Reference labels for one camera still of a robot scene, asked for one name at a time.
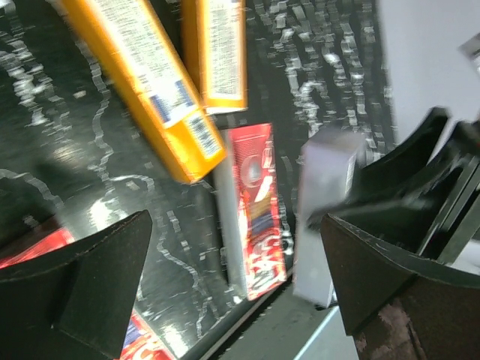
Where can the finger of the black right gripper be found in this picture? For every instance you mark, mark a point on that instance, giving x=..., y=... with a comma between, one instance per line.
x=426, y=204

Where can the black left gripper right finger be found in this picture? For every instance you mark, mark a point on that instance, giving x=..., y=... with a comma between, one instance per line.
x=397, y=305

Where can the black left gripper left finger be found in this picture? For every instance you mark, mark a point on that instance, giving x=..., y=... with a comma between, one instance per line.
x=93, y=277

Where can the red 3d toothpaste box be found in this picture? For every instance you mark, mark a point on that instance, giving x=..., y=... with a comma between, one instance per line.
x=247, y=204
x=112, y=326

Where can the yellow toothpaste box left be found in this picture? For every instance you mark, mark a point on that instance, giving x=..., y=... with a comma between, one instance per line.
x=136, y=52

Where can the yellow toothpaste box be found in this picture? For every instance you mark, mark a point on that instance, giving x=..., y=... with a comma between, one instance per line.
x=136, y=52
x=215, y=52

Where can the yellow toothpaste box right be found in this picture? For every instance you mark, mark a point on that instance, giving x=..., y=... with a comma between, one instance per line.
x=215, y=52

